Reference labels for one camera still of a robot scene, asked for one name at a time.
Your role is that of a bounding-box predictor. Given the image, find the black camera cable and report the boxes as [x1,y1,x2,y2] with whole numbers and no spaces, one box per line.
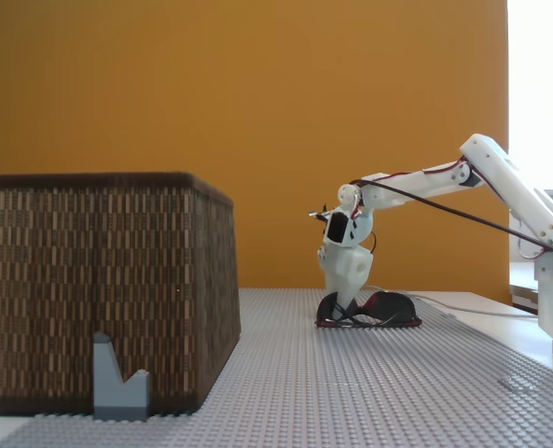
[349,178,553,259]

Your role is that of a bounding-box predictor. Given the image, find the grey brick holder block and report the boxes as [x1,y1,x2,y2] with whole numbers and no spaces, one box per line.
[91,330,150,422]

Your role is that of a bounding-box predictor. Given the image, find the brown woven bin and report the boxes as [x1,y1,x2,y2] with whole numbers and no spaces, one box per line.
[0,170,242,417]

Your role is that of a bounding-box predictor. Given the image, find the dark red-tinted glasses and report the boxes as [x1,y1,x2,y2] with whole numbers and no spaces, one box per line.
[313,288,423,330]

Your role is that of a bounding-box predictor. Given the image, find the small clear brick plate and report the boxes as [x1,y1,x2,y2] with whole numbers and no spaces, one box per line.
[496,375,535,392]

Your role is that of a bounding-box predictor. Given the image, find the grey studded baseplate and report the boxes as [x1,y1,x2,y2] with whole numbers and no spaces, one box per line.
[0,287,553,448]

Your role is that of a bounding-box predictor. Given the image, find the white cable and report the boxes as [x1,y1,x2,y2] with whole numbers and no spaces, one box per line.
[367,285,543,320]

